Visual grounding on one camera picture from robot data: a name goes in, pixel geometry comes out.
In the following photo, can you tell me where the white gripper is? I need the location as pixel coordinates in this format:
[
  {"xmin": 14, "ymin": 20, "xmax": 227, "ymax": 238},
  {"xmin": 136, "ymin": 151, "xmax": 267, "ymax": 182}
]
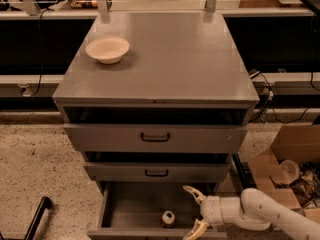
[{"xmin": 183, "ymin": 185, "xmax": 222, "ymax": 240}]

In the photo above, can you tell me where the bottom grey open drawer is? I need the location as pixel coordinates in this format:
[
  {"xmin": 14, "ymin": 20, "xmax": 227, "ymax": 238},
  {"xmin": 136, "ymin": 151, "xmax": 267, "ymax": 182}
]
[{"xmin": 87, "ymin": 181, "xmax": 228, "ymax": 240}]

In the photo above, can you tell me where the cardboard box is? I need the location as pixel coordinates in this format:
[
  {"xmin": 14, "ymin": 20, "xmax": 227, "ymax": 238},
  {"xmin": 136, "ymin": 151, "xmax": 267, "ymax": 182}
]
[{"xmin": 248, "ymin": 125, "xmax": 320, "ymax": 223}]

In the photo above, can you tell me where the black bar on floor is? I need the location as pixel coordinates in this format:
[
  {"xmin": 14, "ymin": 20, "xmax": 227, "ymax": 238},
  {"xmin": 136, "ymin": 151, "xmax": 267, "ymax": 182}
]
[{"xmin": 24, "ymin": 196, "xmax": 53, "ymax": 240}]

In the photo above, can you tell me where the black cables right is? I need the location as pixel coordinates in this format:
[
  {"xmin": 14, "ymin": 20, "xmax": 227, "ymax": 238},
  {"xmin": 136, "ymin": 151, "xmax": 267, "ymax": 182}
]
[{"xmin": 248, "ymin": 69, "xmax": 311, "ymax": 125}]

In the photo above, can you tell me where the grey drawer cabinet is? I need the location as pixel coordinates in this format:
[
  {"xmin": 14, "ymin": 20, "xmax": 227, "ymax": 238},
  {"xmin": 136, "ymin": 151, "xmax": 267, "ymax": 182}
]
[{"xmin": 52, "ymin": 11, "xmax": 260, "ymax": 240}]

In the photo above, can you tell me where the clear plastic cup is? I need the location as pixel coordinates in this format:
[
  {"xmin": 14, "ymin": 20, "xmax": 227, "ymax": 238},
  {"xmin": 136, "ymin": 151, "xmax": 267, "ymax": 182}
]
[{"xmin": 280, "ymin": 159, "xmax": 300, "ymax": 184}]

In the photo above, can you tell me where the white bowl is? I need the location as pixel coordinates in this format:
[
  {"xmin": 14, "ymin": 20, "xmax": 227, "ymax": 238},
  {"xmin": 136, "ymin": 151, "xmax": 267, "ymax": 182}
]
[{"xmin": 86, "ymin": 36, "xmax": 130, "ymax": 64}]

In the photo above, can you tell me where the black cable left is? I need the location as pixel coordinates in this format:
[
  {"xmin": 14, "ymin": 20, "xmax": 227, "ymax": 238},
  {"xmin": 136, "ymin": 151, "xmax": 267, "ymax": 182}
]
[{"xmin": 31, "ymin": 7, "xmax": 51, "ymax": 97}]

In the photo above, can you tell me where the black cabinet leg bar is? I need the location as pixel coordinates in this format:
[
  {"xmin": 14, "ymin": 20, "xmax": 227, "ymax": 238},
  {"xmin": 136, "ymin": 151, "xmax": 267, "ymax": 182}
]
[{"xmin": 232, "ymin": 153, "xmax": 255, "ymax": 188}]

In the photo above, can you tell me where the middle grey drawer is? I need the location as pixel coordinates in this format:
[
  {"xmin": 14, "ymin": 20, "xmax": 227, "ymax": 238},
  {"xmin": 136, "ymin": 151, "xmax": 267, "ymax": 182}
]
[{"xmin": 84, "ymin": 162, "xmax": 229, "ymax": 183}]

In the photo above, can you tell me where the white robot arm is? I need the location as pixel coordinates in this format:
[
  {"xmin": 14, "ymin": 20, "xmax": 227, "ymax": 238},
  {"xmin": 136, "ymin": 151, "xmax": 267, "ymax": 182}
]
[{"xmin": 183, "ymin": 185, "xmax": 320, "ymax": 240}]

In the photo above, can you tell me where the top grey drawer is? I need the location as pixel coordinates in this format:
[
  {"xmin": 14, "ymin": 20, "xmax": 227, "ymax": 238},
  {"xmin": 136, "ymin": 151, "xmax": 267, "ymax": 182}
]
[{"xmin": 64, "ymin": 124, "xmax": 247, "ymax": 153}]

